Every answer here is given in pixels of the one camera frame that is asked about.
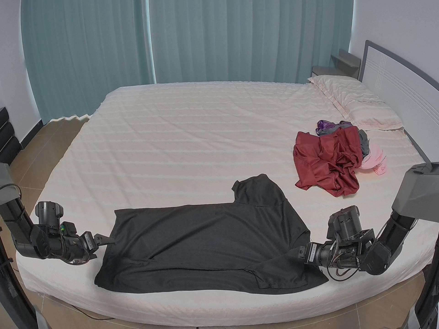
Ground black chest of drawers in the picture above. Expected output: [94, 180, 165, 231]
[0, 106, 23, 165]

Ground purple garment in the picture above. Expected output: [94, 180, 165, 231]
[316, 119, 354, 137]

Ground dark red garment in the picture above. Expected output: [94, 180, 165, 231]
[293, 127, 364, 198]

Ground cream pillow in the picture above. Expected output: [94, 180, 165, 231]
[307, 75, 404, 131]

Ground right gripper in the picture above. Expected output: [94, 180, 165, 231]
[297, 242, 335, 266]

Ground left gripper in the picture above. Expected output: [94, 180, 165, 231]
[65, 232, 116, 264]

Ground grey bedside table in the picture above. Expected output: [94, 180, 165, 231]
[311, 49, 361, 79]

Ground blue-green curtain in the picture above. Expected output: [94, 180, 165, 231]
[21, 0, 156, 122]
[147, 0, 355, 83]

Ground black T-shirt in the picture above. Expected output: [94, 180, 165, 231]
[94, 173, 330, 295]

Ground bed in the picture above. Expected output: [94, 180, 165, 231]
[15, 40, 439, 325]

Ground black cable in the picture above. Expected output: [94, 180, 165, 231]
[0, 183, 22, 205]

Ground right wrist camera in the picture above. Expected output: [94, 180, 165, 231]
[327, 215, 341, 241]

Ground grey garment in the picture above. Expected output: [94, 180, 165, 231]
[321, 122, 371, 158]

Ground pink garment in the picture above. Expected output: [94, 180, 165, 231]
[358, 144, 388, 177]

